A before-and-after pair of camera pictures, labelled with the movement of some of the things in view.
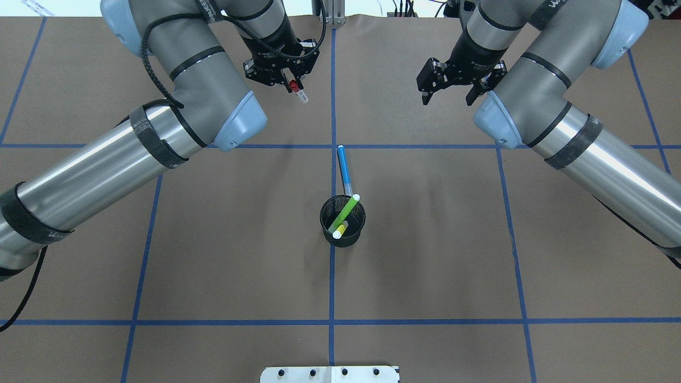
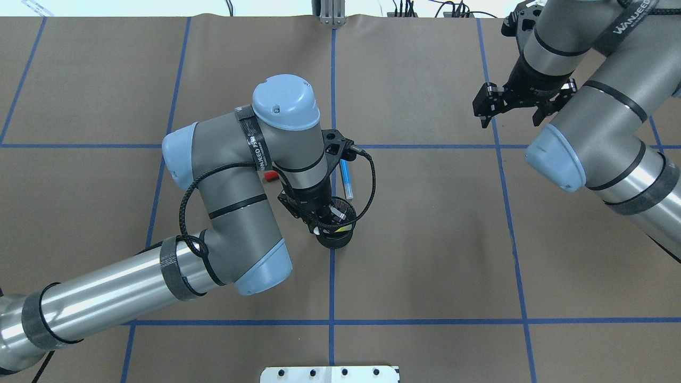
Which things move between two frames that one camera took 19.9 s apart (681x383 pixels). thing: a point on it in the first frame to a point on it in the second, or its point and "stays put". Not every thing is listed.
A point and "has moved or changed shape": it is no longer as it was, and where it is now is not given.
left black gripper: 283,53 to 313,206
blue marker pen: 345,171 stays put
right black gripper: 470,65 to 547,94
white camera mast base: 330,374 stays put
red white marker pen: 300,93 has moved or changed shape
